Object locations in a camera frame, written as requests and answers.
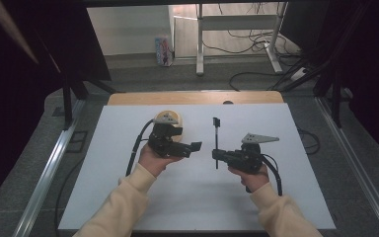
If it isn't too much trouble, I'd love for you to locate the person's left hand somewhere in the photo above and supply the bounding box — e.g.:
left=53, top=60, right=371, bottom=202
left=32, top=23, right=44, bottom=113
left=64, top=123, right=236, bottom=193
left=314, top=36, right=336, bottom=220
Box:
left=137, top=143, right=184, bottom=178

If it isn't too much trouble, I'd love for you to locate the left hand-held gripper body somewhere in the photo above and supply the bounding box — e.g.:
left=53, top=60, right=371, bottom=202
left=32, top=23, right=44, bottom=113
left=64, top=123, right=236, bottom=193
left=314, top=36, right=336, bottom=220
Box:
left=147, top=113, right=192, bottom=159

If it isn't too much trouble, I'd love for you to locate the black tripod stand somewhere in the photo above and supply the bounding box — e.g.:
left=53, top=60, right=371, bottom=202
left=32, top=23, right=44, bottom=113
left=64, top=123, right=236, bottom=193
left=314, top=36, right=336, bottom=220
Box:
left=270, top=3, right=354, bottom=128

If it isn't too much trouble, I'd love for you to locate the white metal desk frame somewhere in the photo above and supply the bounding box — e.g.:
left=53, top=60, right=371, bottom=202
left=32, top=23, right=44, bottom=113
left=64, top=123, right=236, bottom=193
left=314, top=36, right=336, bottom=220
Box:
left=195, top=3, right=284, bottom=76

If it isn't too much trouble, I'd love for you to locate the beige tape roll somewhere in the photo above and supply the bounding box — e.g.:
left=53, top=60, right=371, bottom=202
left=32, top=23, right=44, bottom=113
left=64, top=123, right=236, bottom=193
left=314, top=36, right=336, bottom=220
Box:
left=153, top=110, right=184, bottom=143

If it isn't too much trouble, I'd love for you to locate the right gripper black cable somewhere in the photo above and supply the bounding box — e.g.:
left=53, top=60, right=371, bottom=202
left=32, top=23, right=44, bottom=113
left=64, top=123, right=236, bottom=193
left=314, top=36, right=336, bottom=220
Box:
left=246, top=153, right=283, bottom=198

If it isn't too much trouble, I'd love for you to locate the black curtain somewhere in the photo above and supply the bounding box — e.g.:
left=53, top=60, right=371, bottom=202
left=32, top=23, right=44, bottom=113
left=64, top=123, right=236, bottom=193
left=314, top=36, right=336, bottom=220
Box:
left=280, top=0, right=379, bottom=159
left=0, top=0, right=113, bottom=211

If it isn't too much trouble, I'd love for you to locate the person's right hand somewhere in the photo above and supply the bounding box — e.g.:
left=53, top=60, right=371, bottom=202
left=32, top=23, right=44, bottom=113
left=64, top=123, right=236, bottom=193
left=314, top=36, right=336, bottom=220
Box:
left=227, top=163, right=271, bottom=194

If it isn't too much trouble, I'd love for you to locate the white power strip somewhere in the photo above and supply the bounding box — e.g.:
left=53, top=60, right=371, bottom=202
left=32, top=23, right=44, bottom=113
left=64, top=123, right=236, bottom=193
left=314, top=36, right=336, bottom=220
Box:
left=290, top=66, right=308, bottom=82

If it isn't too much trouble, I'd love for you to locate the long black floor cable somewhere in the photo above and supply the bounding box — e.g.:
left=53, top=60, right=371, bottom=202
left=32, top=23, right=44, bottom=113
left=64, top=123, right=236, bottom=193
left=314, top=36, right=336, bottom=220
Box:
left=54, top=157, right=85, bottom=233

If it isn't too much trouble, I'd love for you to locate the thin black stick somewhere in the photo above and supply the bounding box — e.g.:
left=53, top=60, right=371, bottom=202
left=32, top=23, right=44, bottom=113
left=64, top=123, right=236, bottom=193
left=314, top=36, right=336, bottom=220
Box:
left=214, top=126, right=219, bottom=170

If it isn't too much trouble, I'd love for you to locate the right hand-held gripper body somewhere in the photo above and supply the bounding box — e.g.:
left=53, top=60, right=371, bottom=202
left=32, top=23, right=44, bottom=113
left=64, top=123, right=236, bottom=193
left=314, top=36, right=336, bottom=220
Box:
left=224, top=132, right=280, bottom=175

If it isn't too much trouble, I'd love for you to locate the black cable loop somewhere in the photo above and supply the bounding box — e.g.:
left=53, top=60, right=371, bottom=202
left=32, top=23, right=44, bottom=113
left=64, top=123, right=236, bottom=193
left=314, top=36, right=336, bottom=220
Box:
left=296, top=127, right=321, bottom=156

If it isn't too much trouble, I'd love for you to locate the black metal stand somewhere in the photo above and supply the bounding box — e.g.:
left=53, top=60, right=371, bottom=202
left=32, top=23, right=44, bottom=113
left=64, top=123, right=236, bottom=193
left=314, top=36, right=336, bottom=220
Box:
left=57, top=73, right=117, bottom=130

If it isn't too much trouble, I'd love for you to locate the colourful printed box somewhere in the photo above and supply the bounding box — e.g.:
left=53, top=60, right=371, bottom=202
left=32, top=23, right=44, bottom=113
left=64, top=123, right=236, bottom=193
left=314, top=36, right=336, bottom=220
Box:
left=154, top=35, right=174, bottom=67

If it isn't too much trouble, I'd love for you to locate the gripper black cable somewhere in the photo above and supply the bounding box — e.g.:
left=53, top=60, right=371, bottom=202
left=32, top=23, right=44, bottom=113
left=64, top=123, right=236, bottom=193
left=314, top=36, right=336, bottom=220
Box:
left=125, top=118, right=155, bottom=177
left=246, top=153, right=283, bottom=198

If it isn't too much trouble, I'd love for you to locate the white table cover sheet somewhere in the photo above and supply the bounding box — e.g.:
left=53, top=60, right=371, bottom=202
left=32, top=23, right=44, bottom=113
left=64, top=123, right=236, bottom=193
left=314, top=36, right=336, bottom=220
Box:
left=58, top=103, right=338, bottom=231

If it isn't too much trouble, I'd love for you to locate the aluminium rail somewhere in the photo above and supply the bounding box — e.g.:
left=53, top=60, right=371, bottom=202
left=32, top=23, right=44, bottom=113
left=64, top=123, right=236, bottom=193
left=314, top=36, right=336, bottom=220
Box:
left=12, top=98, right=87, bottom=237
left=315, top=96, right=379, bottom=237

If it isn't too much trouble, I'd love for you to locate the tangle of black floor cables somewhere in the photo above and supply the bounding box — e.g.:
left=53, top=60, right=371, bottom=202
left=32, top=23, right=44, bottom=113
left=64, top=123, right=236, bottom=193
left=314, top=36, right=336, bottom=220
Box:
left=201, top=3, right=302, bottom=67

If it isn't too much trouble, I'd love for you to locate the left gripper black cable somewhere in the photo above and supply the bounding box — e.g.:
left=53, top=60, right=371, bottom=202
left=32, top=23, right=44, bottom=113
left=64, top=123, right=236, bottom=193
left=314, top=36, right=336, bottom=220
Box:
left=125, top=118, right=155, bottom=177

